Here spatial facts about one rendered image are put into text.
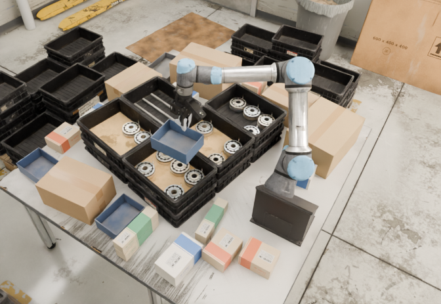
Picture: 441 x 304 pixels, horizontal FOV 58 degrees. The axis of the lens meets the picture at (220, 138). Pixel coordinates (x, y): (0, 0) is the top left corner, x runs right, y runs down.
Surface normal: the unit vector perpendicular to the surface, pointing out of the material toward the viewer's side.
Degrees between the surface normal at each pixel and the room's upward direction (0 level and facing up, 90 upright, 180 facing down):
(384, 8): 80
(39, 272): 0
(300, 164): 59
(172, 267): 0
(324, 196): 0
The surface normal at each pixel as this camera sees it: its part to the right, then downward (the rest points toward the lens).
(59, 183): 0.04, -0.70
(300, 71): 0.07, -0.01
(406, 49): -0.49, 0.40
